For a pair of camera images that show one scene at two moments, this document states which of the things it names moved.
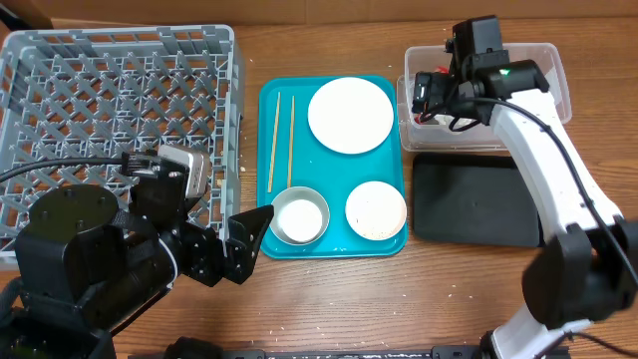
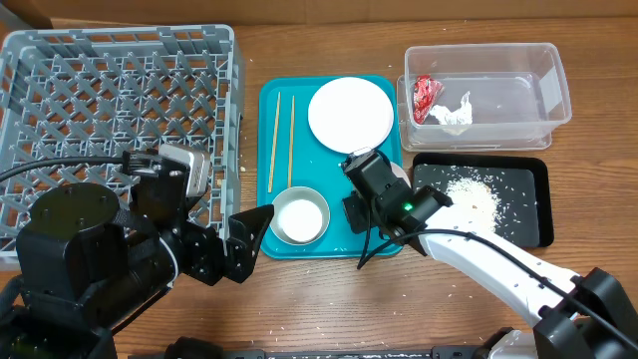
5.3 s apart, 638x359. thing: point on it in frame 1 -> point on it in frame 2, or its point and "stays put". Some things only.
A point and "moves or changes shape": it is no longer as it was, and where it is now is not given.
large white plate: [350, 115] stays put
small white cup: [300, 220] stays put
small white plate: [376, 210] moves or changes shape
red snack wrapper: [443, 69] moves or changes shape
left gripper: [200, 254] stays put
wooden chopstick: [274, 142] stays put
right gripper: [435, 83] -> [353, 208]
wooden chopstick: [291, 142] stays put
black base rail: [275, 353] stays put
